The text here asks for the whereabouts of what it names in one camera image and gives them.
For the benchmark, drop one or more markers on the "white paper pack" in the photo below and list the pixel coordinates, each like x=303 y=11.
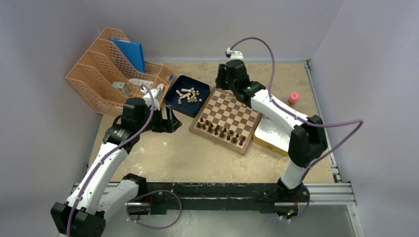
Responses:
x=141 y=82

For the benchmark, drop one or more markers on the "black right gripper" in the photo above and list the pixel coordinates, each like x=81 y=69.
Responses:
x=222 y=73

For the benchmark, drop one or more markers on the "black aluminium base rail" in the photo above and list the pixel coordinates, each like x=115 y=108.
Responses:
x=265 y=198

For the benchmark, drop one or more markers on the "blue folder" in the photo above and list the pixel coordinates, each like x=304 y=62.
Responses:
x=132 y=51

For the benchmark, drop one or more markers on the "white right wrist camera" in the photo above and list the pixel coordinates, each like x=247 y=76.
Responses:
x=234 y=54

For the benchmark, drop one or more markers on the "wooden chess board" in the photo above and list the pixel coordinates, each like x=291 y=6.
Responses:
x=230 y=124

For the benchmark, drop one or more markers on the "peach plastic file organizer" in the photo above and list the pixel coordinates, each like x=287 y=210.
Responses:
x=102 y=64

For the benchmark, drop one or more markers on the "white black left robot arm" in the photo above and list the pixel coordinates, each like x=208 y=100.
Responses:
x=86 y=211

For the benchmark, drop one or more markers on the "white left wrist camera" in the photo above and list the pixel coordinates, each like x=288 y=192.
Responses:
x=150 y=96

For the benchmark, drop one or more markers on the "pink capped small bottle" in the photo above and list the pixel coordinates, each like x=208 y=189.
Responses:
x=293 y=99

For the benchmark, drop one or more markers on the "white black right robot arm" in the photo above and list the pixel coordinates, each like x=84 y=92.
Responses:
x=307 y=136

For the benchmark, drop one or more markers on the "gold metal tin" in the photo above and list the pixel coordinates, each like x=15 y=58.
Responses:
x=271 y=136

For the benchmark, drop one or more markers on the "dark blue tray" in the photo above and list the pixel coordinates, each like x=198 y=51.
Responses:
x=187 y=95

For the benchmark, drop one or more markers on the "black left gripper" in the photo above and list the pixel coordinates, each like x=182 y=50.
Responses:
x=169 y=125

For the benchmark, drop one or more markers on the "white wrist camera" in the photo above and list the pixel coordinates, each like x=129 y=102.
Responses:
x=150 y=96
x=234 y=54

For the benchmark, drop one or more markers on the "grey box red label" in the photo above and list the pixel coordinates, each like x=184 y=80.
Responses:
x=122 y=88

